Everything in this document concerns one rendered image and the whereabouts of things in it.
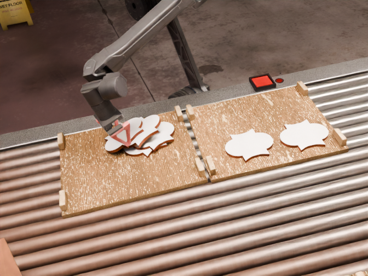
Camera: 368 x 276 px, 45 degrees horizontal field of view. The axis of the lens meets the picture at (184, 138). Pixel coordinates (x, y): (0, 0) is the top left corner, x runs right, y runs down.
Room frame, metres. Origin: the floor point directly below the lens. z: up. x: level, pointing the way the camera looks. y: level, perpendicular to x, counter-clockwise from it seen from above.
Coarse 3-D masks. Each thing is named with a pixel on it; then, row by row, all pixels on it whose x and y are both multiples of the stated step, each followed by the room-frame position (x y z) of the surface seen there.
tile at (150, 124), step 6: (144, 120) 1.12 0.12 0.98; (150, 120) 1.11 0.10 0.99; (156, 120) 1.09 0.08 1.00; (144, 126) 1.09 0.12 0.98; (150, 126) 1.08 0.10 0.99; (156, 126) 1.07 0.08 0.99; (144, 132) 1.06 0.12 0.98; (150, 132) 1.05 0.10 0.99; (156, 132) 1.04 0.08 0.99; (138, 138) 1.05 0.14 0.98; (144, 138) 1.03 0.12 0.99; (132, 144) 1.03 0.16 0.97; (138, 144) 1.02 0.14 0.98
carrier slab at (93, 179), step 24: (168, 120) 1.17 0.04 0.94; (72, 144) 1.11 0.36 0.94; (96, 144) 1.10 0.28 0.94; (168, 144) 1.05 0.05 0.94; (192, 144) 1.03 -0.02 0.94; (72, 168) 1.00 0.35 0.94; (96, 168) 0.98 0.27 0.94; (120, 168) 0.97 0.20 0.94; (144, 168) 0.96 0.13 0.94; (168, 168) 0.94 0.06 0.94; (192, 168) 0.93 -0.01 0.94; (72, 192) 0.90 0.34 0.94; (96, 192) 0.88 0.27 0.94; (120, 192) 0.87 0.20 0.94; (144, 192) 0.86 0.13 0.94; (168, 192) 0.86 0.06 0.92; (72, 216) 0.82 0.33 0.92
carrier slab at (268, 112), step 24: (264, 96) 1.23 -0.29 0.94; (288, 96) 1.21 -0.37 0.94; (192, 120) 1.15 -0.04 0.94; (216, 120) 1.13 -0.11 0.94; (240, 120) 1.11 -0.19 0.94; (264, 120) 1.10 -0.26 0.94; (288, 120) 1.08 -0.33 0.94; (312, 120) 1.06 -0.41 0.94; (216, 144) 1.02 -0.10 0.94; (336, 144) 0.94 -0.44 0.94; (216, 168) 0.91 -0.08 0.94; (240, 168) 0.90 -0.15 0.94; (264, 168) 0.89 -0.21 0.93
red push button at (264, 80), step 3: (252, 78) 1.36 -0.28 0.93; (255, 78) 1.35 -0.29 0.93; (258, 78) 1.35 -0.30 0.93; (261, 78) 1.35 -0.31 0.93; (264, 78) 1.34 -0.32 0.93; (267, 78) 1.34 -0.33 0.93; (255, 81) 1.34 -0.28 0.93; (258, 81) 1.33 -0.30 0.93; (261, 81) 1.33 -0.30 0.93; (264, 81) 1.33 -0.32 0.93; (267, 81) 1.33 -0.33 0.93; (270, 81) 1.32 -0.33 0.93; (255, 84) 1.32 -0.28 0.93; (258, 84) 1.31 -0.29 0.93; (261, 84) 1.31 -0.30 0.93; (264, 84) 1.31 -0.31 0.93; (267, 84) 1.30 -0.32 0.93
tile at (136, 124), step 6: (132, 120) 1.14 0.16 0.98; (138, 120) 1.12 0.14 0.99; (132, 126) 1.10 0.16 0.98; (138, 126) 1.09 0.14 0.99; (120, 132) 1.10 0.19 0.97; (132, 132) 1.08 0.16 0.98; (138, 132) 1.06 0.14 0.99; (108, 138) 1.10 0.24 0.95; (120, 138) 1.07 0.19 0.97; (126, 138) 1.06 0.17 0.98; (132, 138) 1.05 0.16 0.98; (108, 144) 1.07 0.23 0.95; (114, 144) 1.05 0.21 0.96; (120, 144) 1.04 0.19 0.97; (108, 150) 1.04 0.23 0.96; (114, 150) 1.03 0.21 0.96
